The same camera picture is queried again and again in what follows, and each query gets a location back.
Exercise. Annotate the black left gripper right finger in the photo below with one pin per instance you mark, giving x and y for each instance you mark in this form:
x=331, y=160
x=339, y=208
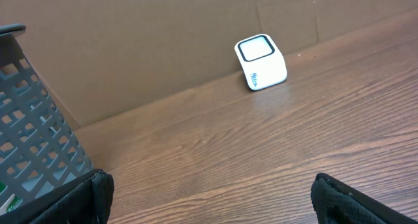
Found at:
x=335, y=202

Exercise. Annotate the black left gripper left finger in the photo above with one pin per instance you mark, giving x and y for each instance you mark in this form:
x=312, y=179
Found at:
x=86, y=199

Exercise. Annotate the green lid seasoning jar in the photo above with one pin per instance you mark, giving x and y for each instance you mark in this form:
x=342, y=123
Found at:
x=11, y=197

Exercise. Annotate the white barcode scanner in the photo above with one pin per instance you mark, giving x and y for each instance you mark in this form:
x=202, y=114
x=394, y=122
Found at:
x=262, y=62

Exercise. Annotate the grey plastic mesh basket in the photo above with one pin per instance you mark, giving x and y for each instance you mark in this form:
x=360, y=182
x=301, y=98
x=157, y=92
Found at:
x=39, y=151

